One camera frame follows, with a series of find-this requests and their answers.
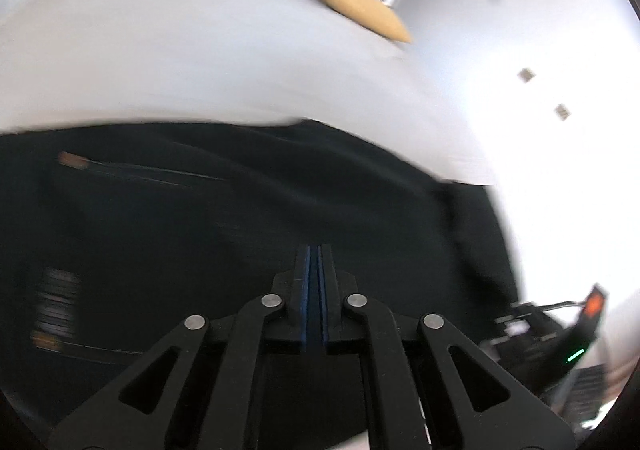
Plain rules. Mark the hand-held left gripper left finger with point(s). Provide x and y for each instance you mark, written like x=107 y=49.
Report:
x=305 y=290

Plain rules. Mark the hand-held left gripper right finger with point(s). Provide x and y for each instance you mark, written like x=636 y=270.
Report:
x=324 y=290

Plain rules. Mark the black jeans pants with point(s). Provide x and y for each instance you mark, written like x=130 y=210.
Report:
x=225 y=220

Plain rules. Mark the yellow cushion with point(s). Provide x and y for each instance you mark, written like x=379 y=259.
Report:
x=365 y=8

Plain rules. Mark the grey wall socket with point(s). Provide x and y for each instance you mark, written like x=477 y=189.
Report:
x=527 y=75
x=563 y=112

